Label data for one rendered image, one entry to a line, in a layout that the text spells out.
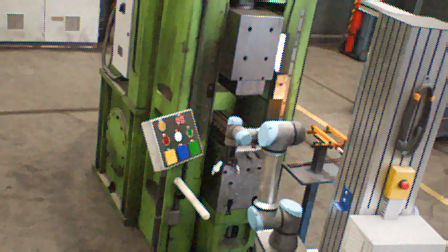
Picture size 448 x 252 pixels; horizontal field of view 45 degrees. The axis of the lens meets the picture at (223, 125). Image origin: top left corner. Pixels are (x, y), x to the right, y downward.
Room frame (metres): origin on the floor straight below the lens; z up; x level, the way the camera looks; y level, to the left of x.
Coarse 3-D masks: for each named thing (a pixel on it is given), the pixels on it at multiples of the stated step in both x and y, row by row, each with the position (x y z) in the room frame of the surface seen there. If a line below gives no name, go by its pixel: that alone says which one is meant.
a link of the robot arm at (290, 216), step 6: (282, 204) 2.28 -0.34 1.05; (288, 204) 2.30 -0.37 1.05; (294, 204) 2.31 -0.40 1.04; (282, 210) 2.26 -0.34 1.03; (288, 210) 2.25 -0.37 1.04; (294, 210) 2.25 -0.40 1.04; (300, 210) 2.28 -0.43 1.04; (282, 216) 2.23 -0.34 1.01; (288, 216) 2.25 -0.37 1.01; (294, 216) 2.25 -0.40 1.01; (300, 216) 2.27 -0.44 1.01; (282, 222) 2.23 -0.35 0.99; (288, 222) 2.24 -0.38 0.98; (294, 222) 2.25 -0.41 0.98; (282, 228) 2.25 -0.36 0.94; (288, 228) 2.25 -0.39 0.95; (294, 228) 2.26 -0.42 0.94
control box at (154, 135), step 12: (156, 120) 2.72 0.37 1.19; (168, 120) 2.79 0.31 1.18; (180, 120) 2.86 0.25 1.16; (192, 120) 2.94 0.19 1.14; (144, 132) 2.71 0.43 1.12; (156, 132) 2.69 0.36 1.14; (168, 132) 2.75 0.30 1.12; (180, 132) 2.82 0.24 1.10; (192, 132) 2.89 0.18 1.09; (156, 144) 2.66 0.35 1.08; (168, 144) 2.71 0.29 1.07; (180, 144) 2.78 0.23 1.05; (156, 156) 2.65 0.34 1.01; (192, 156) 2.82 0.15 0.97; (156, 168) 2.65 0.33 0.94
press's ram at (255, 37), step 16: (240, 16) 3.13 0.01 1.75; (256, 16) 3.18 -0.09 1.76; (272, 16) 3.24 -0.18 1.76; (240, 32) 3.13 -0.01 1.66; (256, 32) 3.19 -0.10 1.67; (272, 32) 3.24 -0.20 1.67; (224, 48) 3.24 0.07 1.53; (240, 48) 3.14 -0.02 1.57; (256, 48) 3.20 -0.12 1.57; (272, 48) 3.25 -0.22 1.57; (224, 64) 3.21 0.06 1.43; (240, 64) 3.15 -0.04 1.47; (256, 64) 3.21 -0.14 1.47; (272, 64) 3.27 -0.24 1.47
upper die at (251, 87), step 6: (222, 78) 3.31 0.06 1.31; (222, 84) 3.30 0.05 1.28; (228, 84) 3.24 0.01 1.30; (234, 84) 3.17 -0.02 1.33; (240, 84) 3.16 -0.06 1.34; (246, 84) 3.18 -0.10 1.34; (252, 84) 3.20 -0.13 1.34; (258, 84) 3.23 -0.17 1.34; (264, 84) 3.25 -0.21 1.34; (234, 90) 3.16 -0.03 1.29; (240, 90) 3.16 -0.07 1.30; (246, 90) 3.19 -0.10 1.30; (252, 90) 3.21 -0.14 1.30; (258, 90) 3.23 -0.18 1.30
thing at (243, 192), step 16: (208, 144) 3.28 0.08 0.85; (208, 160) 3.32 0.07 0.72; (240, 160) 3.14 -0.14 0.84; (208, 176) 3.29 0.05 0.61; (224, 176) 3.09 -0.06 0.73; (240, 176) 3.15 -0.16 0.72; (256, 176) 3.22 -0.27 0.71; (208, 192) 3.23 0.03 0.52; (224, 192) 3.10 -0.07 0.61; (240, 192) 3.16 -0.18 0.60; (256, 192) 3.23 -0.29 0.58; (224, 208) 3.11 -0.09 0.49
